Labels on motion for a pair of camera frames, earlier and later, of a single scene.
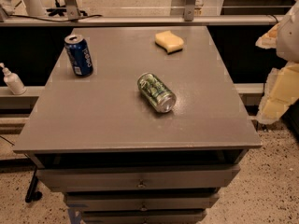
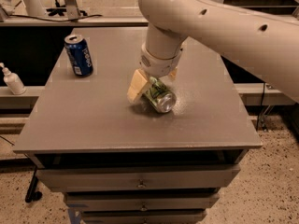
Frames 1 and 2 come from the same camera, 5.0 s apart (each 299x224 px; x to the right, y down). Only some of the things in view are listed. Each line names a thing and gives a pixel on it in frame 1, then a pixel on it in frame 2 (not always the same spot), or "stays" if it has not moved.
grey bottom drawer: [144, 216] stays
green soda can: [160, 96] stays
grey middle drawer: [138, 201] stays
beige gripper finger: [270, 38] to [159, 67]
